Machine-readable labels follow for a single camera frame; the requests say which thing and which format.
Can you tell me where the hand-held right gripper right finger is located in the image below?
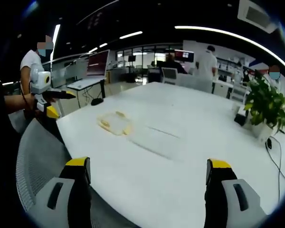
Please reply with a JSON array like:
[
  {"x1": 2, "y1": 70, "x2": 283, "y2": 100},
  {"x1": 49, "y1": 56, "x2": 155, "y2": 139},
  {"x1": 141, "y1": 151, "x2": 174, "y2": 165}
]
[{"x1": 204, "y1": 158, "x2": 269, "y2": 228}]

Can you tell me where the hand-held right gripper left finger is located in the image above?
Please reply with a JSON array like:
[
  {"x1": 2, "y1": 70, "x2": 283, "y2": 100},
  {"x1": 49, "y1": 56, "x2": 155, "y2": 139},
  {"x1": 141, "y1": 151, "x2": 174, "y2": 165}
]
[{"x1": 34, "y1": 156, "x2": 92, "y2": 228}]

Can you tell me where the white side desk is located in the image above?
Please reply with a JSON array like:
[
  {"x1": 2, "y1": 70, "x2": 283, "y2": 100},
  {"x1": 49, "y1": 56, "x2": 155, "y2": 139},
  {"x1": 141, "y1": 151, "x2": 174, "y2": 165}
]
[{"x1": 66, "y1": 76, "x2": 108, "y2": 109}]

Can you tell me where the grey mesh office chair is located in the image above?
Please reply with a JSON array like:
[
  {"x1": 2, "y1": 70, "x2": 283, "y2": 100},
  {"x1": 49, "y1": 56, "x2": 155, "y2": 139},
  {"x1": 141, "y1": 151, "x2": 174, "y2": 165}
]
[{"x1": 15, "y1": 118, "x2": 138, "y2": 228}]

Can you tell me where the ceiling light strip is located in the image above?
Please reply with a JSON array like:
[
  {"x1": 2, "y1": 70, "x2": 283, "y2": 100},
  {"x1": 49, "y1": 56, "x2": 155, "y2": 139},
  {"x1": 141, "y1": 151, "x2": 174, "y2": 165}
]
[
  {"x1": 119, "y1": 30, "x2": 143, "y2": 40},
  {"x1": 50, "y1": 23, "x2": 61, "y2": 60}
]

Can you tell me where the monitor with red screen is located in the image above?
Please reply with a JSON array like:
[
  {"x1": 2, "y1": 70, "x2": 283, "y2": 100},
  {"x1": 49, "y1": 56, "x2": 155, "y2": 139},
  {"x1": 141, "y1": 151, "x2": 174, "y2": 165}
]
[{"x1": 86, "y1": 49, "x2": 110, "y2": 78}]

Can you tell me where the person's dark clothing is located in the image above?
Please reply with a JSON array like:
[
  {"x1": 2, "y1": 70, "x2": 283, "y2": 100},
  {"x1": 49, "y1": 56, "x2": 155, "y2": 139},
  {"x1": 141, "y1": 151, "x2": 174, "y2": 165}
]
[{"x1": 0, "y1": 77, "x2": 24, "y2": 228}]

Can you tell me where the white plant pot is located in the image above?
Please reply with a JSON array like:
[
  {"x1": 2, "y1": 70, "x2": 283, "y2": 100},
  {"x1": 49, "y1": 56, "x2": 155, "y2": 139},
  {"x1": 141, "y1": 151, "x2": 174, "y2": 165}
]
[{"x1": 254, "y1": 120, "x2": 277, "y2": 144}]

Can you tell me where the black box beside plant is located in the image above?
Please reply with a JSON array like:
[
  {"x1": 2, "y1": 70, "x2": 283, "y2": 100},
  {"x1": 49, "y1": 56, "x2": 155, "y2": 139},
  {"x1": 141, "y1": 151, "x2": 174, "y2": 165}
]
[{"x1": 233, "y1": 113, "x2": 247, "y2": 127}]

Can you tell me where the green potted plant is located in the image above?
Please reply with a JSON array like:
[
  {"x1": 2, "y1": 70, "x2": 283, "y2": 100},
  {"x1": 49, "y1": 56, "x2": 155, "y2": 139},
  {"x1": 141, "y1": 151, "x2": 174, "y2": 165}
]
[{"x1": 243, "y1": 75, "x2": 285, "y2": 135}]

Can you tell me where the white office chair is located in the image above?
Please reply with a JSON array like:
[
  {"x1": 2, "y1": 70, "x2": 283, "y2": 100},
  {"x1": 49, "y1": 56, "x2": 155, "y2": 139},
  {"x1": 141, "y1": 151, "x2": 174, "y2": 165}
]
[{"x1": 161, "y1": 67, "x2": 179, "y2": 85}]

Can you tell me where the long curved ceiling light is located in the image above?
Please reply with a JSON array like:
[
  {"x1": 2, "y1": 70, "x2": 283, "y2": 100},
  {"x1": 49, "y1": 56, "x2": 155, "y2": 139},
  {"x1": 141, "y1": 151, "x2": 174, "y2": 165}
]
[{"x1": 174, "y1": 25, "x2": 285, "y2": 76}]

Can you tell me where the ceiling air vent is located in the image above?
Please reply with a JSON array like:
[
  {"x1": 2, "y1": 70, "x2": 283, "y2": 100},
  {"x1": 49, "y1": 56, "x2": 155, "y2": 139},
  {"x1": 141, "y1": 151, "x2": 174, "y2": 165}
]
[{"x1": 237, "y1": 0, "x2": 279, "y2": 34}]

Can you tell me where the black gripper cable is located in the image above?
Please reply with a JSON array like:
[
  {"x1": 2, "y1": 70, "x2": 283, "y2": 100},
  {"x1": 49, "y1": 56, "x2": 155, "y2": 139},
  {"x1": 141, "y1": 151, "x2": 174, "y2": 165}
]
[{"x1": 19, "y1": 82, "x2": 35, "y2": 111}]

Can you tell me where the black table cable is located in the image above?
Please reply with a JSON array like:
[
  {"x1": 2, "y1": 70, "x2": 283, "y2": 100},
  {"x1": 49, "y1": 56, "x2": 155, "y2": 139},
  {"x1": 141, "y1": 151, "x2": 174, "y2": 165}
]
[{"x1": 265, "y1": 134, "x2": 285, "y2": 205}]

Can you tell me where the wall screen with red picture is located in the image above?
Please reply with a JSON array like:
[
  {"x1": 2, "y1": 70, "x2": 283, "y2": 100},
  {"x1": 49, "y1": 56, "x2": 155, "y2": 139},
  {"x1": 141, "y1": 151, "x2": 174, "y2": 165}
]
[{"x1": 174, "y1": 49, "x2": 195, "y2": 63}]

